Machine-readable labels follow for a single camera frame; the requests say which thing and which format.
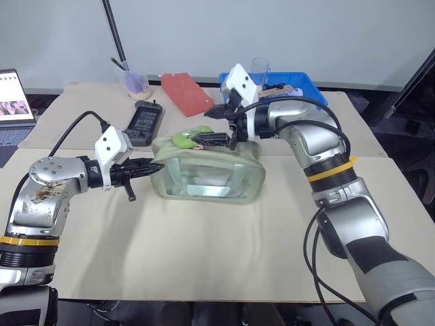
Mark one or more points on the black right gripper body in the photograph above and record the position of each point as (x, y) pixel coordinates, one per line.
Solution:
(238, 127)

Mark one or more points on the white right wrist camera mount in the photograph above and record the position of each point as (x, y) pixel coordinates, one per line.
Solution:
(242, 81)

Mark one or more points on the beige table cloth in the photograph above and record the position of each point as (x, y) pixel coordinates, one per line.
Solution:
(190, 244)

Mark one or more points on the black stir stick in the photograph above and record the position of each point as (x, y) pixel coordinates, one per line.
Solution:
(119, 63)

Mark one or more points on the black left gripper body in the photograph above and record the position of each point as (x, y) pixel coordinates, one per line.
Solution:
(119, 173)

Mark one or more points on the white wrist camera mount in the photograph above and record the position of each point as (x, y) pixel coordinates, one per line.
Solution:
(109, 144)
(242, 81)

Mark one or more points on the black equipment frame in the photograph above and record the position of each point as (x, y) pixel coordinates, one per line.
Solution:
(414, 112)

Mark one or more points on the purple object in bin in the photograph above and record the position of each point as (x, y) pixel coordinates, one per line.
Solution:
(296, 92)

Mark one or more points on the grey laptop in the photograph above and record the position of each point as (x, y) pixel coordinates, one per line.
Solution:
(12, 102)

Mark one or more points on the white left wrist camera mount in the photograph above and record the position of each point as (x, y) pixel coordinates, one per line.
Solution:
(109, 144)

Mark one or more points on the blue plastic bin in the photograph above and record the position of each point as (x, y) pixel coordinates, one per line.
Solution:
(309, 86)

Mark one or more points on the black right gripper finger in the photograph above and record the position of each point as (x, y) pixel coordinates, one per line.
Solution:
(214, 139)
(216, 111)

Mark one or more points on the clear beaker with purple contents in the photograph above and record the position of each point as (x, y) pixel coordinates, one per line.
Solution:
(136, 83)

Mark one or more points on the black ribbed pole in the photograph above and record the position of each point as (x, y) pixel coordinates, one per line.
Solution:
(115, 29)

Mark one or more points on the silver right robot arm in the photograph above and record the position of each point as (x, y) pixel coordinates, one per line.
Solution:
(353, 217)

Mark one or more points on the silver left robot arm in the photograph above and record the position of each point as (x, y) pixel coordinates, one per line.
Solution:
(44, 200)

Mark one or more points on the green pouch with clear window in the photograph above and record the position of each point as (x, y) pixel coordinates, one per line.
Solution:
(210, 180)

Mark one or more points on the black handheld controller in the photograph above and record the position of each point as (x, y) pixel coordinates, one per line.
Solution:
(144, 122)

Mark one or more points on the wooden piece in bin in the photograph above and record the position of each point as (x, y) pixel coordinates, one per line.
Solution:
(277, 91)

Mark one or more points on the clear drinking glass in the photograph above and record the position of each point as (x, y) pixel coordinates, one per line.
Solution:
(261, 69)

